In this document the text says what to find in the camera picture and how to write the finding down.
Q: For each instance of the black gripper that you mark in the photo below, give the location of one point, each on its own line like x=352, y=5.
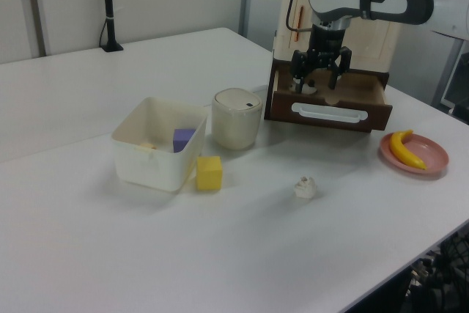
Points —
x=326, y=43

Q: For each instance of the white object inside drawer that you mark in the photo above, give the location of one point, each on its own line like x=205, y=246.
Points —
x=308, y=89

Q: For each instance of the beige wooden cabinet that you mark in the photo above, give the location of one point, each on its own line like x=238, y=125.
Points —
x=370, y=40

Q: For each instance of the beige lidded trash can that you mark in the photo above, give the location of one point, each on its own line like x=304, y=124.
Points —
x=236, y=122

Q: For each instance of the yellow banana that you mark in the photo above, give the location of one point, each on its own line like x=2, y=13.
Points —
x=401, y=150

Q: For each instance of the crumpled white paper ball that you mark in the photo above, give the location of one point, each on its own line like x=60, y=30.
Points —
x=305, y=186

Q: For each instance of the pink plate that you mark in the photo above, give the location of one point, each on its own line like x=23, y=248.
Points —
x=428, y=155

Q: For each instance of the yellow foam cube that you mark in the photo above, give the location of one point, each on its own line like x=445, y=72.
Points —
x=209, y=173

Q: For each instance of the purple foam block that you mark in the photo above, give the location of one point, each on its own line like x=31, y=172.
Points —
x=182, y=139

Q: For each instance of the white plastic bin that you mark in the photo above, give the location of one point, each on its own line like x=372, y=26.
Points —
x=150, y=166

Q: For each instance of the black pole stand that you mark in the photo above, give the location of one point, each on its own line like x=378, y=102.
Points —
x=108, y=9

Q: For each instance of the black mesh chair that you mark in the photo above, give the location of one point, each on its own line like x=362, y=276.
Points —
x=443, y=276

